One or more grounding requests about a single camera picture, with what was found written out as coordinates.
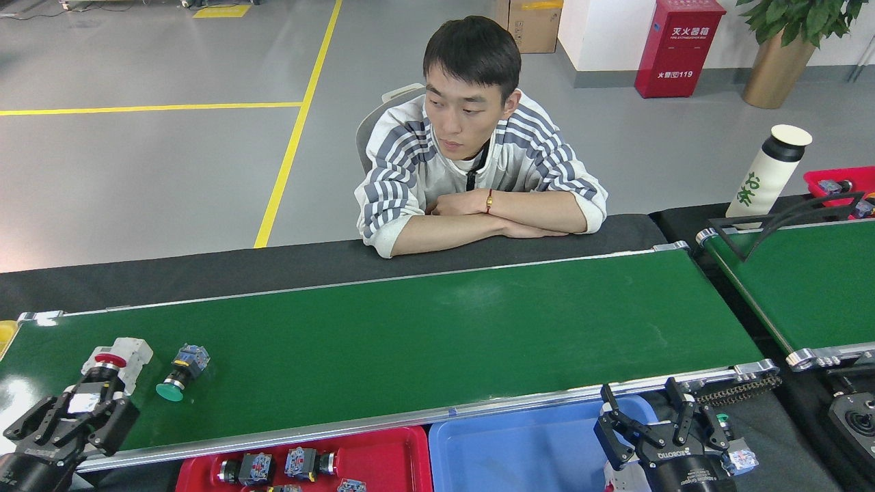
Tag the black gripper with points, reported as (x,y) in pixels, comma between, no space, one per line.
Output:
(683,471)
(34,471)

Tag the person's left forearm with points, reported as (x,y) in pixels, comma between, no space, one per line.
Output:
(536,207)

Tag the person's right forearm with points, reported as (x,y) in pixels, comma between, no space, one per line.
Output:
(441,234)

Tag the blue plastic tray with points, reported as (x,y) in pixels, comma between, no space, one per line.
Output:
(506,451)

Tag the short green conveyor belt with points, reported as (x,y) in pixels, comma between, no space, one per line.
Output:
(806,294)

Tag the long green conveyor belt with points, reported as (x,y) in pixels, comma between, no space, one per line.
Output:
(410,342)

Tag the red plastic tray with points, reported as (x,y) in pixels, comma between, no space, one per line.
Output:
(396,458)

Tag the person's right hand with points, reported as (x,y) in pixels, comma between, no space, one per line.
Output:
(530,233)

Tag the person's left hand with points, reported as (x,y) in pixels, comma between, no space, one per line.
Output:
(458,203)

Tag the yellow plastic bin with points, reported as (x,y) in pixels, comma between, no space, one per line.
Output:
(5,336)

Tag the black joystick controller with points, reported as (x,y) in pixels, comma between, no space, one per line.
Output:
(858,424)

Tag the white bottle with black cap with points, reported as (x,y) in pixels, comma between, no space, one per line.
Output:
(762,181)

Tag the small red bin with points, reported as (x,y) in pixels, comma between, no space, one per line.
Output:
(809,183)

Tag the person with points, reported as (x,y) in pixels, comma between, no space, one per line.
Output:
(396,178)

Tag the potted plant in gold pot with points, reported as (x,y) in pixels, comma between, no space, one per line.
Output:
(776,75)

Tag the red fire extinguisher cabinet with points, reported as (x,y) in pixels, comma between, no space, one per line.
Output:
(680,55)

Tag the grey chair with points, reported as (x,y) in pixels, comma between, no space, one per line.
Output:
(372,130)

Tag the brown cardboard box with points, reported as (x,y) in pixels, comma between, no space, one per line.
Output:
(533,27)

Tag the green push button switch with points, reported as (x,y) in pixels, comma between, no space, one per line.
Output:
(191,359)
(742,456)

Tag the black triangular guide frame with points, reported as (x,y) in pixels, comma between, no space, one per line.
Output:
(727,240)

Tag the blue-bodied push button switch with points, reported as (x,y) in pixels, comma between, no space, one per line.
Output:
(830,186)

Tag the yellow push button switch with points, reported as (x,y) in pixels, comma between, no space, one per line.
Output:
(865,208)

